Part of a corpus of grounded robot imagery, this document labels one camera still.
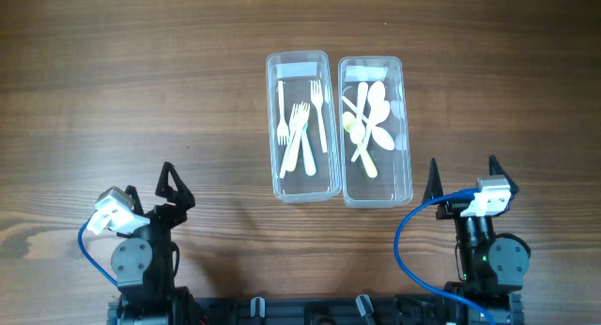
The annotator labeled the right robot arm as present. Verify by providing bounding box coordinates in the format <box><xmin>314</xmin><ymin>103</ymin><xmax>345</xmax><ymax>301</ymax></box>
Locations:
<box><xmin>436</xmin><ymin>156</ymin><xmax>532</xmax><ymax>324</ymax></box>

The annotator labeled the blue cable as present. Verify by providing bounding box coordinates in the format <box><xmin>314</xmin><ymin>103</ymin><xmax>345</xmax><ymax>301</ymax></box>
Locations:
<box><xmin>393</xmin><ymin>188</ymin><xmax>497</xmax><ymax>325</ymax></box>
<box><xmin>77</xmin><ymin>219</ymin><xmax>119</xmax><ymax>287</ymax></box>

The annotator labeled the light blue plastic fork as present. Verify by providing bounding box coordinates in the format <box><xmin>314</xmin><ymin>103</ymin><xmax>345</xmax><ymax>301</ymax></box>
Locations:
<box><xmin>300</xmin><ymin>124</ymin><xmax>316</xmax><ymax>177</ymax></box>

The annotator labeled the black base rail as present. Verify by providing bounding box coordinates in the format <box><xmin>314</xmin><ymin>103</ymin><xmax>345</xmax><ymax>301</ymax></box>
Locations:
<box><xmin>106</xmin><ymin>294</ymin><xmax>525</xmax><ymax>325</ymax></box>

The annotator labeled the cream yellow plastic fork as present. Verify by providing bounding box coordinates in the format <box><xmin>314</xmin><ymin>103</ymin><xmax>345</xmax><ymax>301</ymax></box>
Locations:
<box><xmin>286</xmin><ymin>101</ymin><xmax>310</xmax><ymax>172</ymax></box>

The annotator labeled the white long plastic fork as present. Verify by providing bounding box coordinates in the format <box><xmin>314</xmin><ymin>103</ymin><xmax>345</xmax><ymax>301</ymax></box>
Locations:
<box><xmin>310</xmin><ymin>80</ymin><xmax>328</xmax><ymax>153</ymax></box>

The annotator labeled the right clear plastic container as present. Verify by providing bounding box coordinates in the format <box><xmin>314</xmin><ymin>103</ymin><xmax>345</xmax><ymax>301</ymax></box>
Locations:
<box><xmin>338</xmin><ymin>55</ymin><xmax>413</xmax><ymax>209</ymax></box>

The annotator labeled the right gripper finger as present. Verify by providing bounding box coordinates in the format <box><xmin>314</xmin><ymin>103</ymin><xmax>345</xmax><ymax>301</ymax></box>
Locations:
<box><xmin>488</xmin><ymin>155</ymin><xmax>519</xmax><ymax>193</ymax></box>
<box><xmin>422</xmin><ymin>158</ymin><xmax>444</xmax><ymax>204</ymax></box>

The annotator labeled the white upside-down plastic fork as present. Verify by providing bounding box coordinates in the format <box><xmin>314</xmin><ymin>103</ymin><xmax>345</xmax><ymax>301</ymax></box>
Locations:
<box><xmin>276</xmin><ymin>80</ymin><xmax>289</xmax><ymax>146</ymax></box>

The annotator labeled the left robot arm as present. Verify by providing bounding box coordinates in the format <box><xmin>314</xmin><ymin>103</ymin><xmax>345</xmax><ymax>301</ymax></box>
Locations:
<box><xmin>106</xmin><ymin>162</ymin><xmax>202</xmax><ymax>325</ymax></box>

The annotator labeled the yellow plastic spoon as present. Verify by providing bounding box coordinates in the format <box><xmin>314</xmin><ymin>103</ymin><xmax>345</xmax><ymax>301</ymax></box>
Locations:
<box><xmin>343</xmin><ymin>111</ymin><xmax>378</xmax><ymax>178</ymax></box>

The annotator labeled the left blue cable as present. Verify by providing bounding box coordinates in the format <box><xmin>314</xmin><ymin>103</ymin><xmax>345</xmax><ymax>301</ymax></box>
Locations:
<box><xmin>77</xmin><ymin>219</ymin><xmax>119</xmax><ymax>287</ymax></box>

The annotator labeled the white thick-handled plastic spoon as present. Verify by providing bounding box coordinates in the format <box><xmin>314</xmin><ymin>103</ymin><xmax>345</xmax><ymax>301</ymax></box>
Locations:
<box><xmin>350</xmin><ymin>82</ymin><xmax>368</xmax><ymax>145</ymax></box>

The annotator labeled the left clear plastic container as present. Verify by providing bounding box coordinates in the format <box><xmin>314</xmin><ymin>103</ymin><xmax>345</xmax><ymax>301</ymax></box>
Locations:
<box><xmin>266</xmin><ymin>51</ymin><xmax>342</xmax><ymax>204</ymax></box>

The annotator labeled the white upside-down plastic spoon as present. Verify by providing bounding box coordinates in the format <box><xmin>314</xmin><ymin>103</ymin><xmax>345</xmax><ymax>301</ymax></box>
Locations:
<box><xmin>342</xmin><ymin>96</ymin><xmax>395</xmax><ymax>150</ymax></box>

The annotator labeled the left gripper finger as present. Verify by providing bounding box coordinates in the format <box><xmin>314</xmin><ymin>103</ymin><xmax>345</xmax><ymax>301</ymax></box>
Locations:
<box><xmin>125</xmin><ymin>185</ymin><xmax>145</xmax><ymax>216</ymax></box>
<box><xmin>155</xmin><ymin>162</ymin><xmax>195</xmax><ymax>210</ymax></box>

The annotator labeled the right blue cable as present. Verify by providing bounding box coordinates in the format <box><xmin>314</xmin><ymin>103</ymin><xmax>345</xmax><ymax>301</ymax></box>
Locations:
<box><xmin>393</xmin><ymin>188</ymin><xmax>497</xmax><ymax>325</ymax></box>

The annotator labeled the clear plastic container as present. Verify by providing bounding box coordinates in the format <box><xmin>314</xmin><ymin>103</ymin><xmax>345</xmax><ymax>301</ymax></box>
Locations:
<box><xmin>266</xmin><ymin>51</ymin><xmax>342</xmax><ymax>204</ymax></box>
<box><xmin>338</xmin><ymin>55</ymin><xmax>413</xmax><ymax>209</ymax></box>

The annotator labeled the large white plastic spoon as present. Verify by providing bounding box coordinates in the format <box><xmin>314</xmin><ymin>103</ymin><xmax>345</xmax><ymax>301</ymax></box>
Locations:
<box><xmin>363</xmin><ymin>81</ymin><xmax>385</xmax><ymax>147</ymax></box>

